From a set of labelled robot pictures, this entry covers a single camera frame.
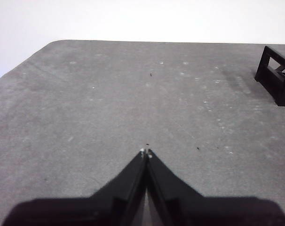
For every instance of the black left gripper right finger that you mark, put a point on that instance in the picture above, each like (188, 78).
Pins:
(203, 212)

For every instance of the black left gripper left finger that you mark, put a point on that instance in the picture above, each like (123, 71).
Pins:
(86, 212)

